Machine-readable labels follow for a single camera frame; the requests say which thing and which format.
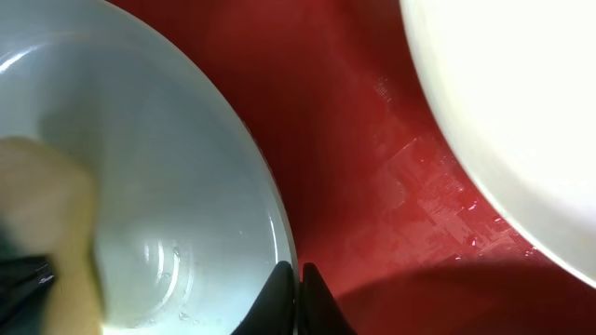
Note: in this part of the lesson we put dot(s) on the red plastic tray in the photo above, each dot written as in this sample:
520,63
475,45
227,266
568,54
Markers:
374,196

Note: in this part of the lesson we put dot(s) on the light blue plate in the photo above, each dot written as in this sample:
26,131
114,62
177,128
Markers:
190,223

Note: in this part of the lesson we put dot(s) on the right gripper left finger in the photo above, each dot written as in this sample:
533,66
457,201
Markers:
272,312

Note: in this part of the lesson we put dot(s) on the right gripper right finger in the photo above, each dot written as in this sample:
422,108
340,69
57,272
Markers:
319,312

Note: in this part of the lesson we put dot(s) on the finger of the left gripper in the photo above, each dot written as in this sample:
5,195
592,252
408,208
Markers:
25,283

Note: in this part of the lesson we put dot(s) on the white plate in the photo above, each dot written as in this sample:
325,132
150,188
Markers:
511,84

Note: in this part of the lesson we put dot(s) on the green and yellow sponge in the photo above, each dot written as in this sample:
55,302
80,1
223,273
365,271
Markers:
48,207

